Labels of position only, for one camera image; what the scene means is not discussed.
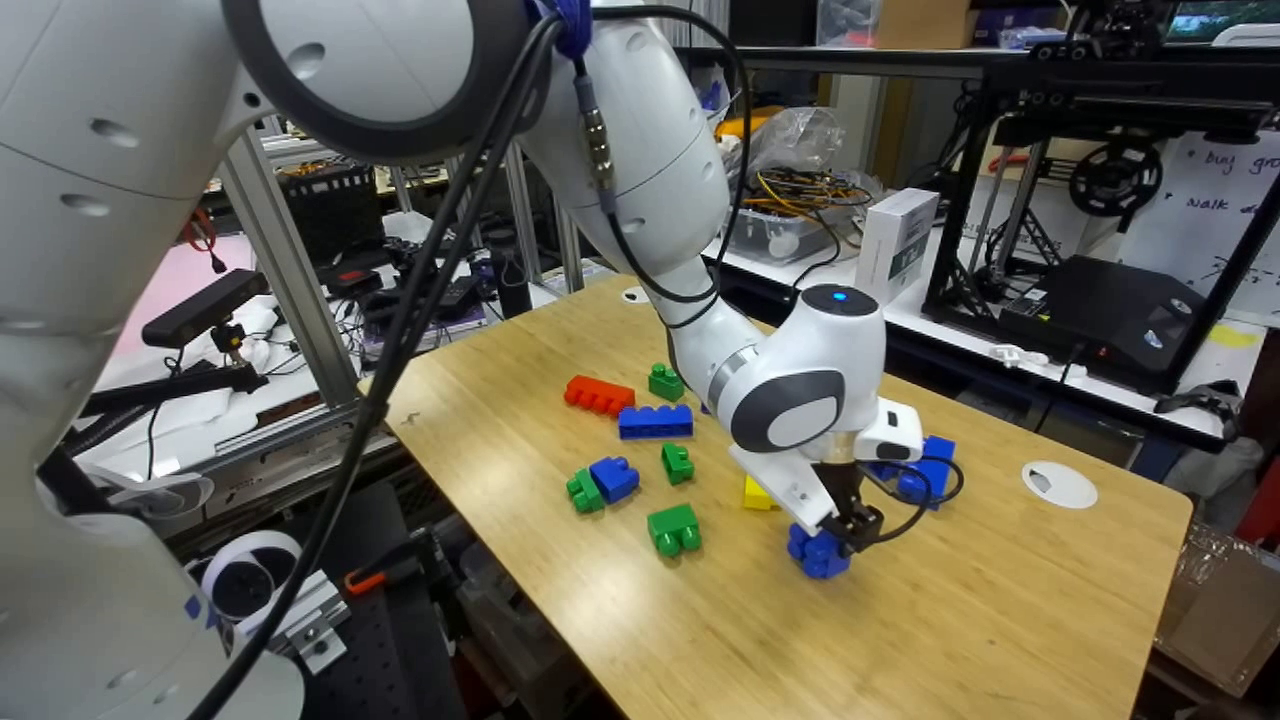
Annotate clear plastic bag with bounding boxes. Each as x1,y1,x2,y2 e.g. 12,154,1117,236
737,102,886,222

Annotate clear plastic cable bin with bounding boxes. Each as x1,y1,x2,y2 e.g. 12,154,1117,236
722,182,872,269

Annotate orange-handled clamp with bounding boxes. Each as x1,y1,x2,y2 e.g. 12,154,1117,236
337,552,442,603

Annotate blue large toy block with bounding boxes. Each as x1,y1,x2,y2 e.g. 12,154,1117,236
891,430,961,510

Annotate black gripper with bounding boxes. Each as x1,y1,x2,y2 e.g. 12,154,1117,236
812,457,886,552

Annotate blue long toy block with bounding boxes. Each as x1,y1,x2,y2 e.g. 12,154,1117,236
615,402,700,445

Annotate metal mounting bracket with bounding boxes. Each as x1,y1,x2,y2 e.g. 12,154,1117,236
235,568,354,680

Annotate large brown cardboard box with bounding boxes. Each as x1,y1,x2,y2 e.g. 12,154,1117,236
1152,523,1280,703

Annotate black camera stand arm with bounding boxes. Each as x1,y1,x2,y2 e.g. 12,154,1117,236
46,348,271,451

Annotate blue small toy block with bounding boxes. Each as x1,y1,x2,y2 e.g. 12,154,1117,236
586,451,644,509

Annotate black stereo camera bar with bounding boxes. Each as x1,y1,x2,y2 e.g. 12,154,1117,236
134,269,271,353

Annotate white table grommet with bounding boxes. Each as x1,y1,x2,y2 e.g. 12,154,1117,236
1020,460,1102,517

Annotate red long toy block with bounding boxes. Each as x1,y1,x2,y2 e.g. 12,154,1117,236
558,373,638,418

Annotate black upper shelf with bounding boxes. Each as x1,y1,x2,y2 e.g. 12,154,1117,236
717,37,1280,80

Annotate white hose ring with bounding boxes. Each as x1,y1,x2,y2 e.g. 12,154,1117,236
190,526,313,631

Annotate black 3D printer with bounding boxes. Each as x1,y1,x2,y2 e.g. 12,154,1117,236
915,51,1280,398

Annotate white handwritten board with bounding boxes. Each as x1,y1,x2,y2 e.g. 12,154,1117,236
1096,122,1280,330

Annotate blue square four-stud block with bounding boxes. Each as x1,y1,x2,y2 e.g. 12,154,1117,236
785,520,856,585

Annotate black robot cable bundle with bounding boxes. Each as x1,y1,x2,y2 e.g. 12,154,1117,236
182,0,970,720

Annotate pink foam sheet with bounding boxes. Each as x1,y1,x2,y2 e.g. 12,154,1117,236
96,231,264,391

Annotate black box orange print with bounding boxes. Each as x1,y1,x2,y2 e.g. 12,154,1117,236
281,162,392,269

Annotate black computer monitor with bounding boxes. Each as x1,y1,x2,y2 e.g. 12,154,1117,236
1157,0,1280,51

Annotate green toy block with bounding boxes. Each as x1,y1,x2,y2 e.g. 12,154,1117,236
644,360,688,408
644,501,709,565
563,468,606,520
659,438,700,486

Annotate white cardboard box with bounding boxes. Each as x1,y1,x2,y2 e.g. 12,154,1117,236
850,182,945,307

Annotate white workbench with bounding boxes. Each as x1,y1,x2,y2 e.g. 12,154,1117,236
717,222,1235,451

